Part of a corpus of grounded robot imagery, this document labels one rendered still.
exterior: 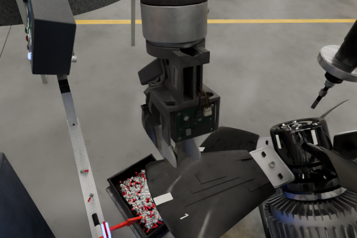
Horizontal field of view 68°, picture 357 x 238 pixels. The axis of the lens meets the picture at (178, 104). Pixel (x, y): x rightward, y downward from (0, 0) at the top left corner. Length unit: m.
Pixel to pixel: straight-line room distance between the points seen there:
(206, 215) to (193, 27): 0.32
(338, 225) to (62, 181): 1.61
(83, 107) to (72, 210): 0.85
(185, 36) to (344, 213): 0.47
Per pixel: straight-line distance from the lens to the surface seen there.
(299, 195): 0.63
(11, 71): 2.78
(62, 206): 1.84
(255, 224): 0.69
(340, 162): 0.41
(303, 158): 0.61
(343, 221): 0.63
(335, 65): 0.41
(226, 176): 0.54
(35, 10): 0.88
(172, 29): 0.28
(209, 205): 0.50
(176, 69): 0.29
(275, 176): 0.59
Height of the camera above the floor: 1.64
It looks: 45 degrees down
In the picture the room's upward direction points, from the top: 10 degrees clockwise
